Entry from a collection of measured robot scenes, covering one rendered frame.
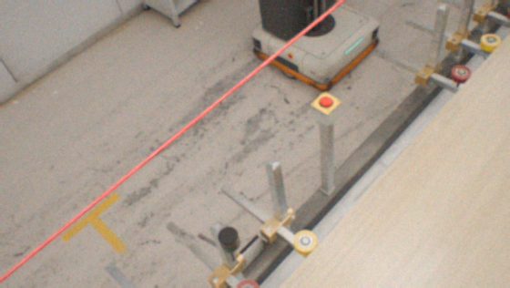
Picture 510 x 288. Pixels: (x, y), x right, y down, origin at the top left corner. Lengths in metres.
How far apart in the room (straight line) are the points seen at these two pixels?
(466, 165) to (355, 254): 0.53
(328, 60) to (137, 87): 1.40
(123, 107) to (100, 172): 0.56
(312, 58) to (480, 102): 1.35
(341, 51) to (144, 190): 1.51
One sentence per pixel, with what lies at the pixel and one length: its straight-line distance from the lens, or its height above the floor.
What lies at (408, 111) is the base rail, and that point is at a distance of 2.25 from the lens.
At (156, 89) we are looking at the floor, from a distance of 3.56.
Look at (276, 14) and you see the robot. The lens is 3.15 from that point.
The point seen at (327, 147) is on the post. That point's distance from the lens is 1.70.
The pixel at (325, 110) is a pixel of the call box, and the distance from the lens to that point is 1.54.
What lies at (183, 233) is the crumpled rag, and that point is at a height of 0.88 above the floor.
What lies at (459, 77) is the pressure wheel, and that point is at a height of 0.91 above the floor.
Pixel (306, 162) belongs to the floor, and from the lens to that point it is 2.92.
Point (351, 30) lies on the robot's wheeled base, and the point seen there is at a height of 0.28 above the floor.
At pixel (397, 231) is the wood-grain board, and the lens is 1.67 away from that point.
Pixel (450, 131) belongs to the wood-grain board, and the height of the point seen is 0.90.
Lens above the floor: 2.36
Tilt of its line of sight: 51 degrees down
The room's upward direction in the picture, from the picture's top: 11 degrees counter-clockwise
